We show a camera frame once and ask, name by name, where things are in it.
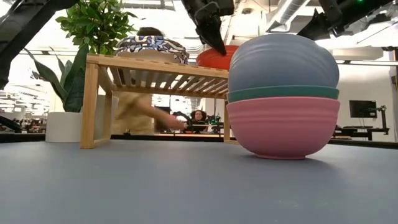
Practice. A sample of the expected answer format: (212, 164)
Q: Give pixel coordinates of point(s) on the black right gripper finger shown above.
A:
(315, 29)

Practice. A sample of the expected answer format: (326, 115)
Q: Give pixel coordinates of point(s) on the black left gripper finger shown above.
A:
(211, 34)

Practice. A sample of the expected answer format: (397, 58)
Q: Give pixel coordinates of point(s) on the red plastic bowl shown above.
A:
(211, 60)

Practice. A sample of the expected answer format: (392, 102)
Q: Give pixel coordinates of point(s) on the blue patterned paper bowl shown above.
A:
(149, 43)

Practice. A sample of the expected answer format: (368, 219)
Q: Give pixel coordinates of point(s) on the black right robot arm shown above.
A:
(367, 7)

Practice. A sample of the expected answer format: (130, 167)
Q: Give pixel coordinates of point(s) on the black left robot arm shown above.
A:
(18, 34)

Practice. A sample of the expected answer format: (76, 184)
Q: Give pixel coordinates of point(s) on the black background robot arm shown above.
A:
(183, 116)

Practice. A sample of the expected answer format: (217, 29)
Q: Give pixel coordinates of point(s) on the slatted wooden shelf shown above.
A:
(90, 102)

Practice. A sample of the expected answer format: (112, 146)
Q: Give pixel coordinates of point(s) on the blue plastic bowl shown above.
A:
(280, 62)

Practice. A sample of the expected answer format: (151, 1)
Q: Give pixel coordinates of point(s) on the teal plastic bowl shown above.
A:
(280, 92)

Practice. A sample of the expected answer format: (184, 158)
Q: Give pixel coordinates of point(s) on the person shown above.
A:
(199, 116)
(133, 115)

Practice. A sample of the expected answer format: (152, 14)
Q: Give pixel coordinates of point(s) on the black computer monitor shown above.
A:
(362, 109)

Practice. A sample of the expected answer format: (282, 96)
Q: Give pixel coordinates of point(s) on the pink plastic bowl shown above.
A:
(280, 127)

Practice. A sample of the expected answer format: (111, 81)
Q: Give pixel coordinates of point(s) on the black office desk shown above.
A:
(357, 130)

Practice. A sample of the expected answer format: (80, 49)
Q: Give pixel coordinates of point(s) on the leafy green tree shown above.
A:
(96, 21)

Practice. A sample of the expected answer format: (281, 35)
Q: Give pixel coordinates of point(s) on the green snake plant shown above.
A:
(74, 90)

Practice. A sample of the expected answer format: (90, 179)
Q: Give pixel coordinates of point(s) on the white plant pot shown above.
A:
(62, 127)

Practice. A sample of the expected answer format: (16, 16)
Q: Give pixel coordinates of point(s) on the silver ceiling duct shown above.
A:
(286, 15)

